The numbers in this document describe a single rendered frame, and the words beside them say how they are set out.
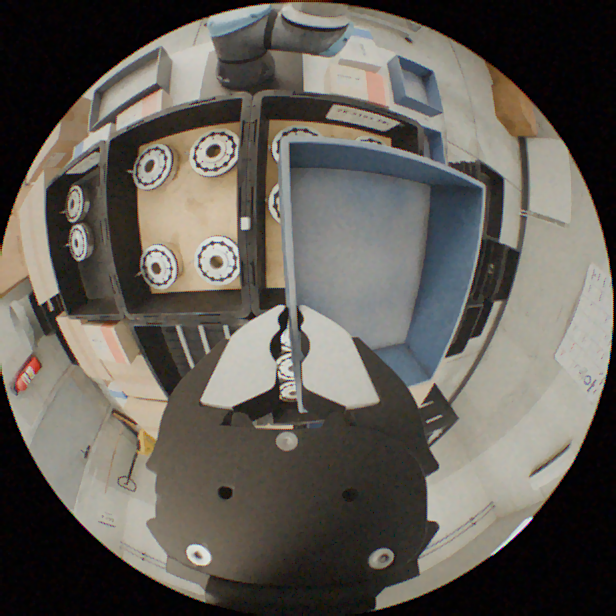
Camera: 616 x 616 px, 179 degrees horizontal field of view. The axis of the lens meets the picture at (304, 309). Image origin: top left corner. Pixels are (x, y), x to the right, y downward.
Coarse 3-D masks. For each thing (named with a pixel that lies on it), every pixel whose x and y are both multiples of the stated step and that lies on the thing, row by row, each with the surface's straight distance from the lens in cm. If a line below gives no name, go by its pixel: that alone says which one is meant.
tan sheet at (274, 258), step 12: (276, 120) 45; (276, 132) 44; (324, 132) 45; (336, 132) 46; (348, 132) 47; (360, 132) 48; (276, 168) 42; (276, 180) 41; (276, 228) 41; (276, 240) 41; (276, 252) 42; (276, 264) 42; (276, 276) 43
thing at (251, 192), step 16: (256, 96) 37; (272, 96) 37; (288, 96) 37; (304, 96) 37; (320, 96) 38; (336, 96) 38; (256, 112) 35; (384, 112) 40; (256, 128) 35; (416, 128) 44; (256, 144) 33; (416, 144) 42; (256, 160) 32; (256, 176) 31; (256, 192) 32; (256, 240) 32; (256, 256) 32; (256, 272) 33; (256, 288) 34; (256, 304) 35
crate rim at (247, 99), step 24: (216, 96) 39; (240, 96) 37; (144, 120) 44; (240, 120) 35; (240, 144) 33; (240, 168) 32; (240, 192) 33; (240, 216) 31; (240, 240) 32; (240, 264) 33; (120, 288) 47; (144, 312) 46; (168, 312) 42; (192, 312) 39; (216, 312) 37; (240, 312) 36
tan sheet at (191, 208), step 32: (224, 128) 46; (160, 192) 49; (192, 192) 45; (224, 192) 42; (160, 224) 49; (192, 224) 45; (224, 224) 42; (192, 256) 46; (192, 288) 48; (224, 288) 46
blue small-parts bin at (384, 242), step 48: (288, 144) 10; (336, 144) 11; (288, 192) 10; (336, 192) 17; (384, 192) 19; (432, 192) 22; (480, 192) 18; (288, 240) 10; (336, 240) 17; (384, 240) 19; (432, 240) 22; (480, 240) 18; (288, 288) 11; (336, 288) 19; (384, 288) 21; (432, 288) 22; (384, 336) 24; (432, 336) 22
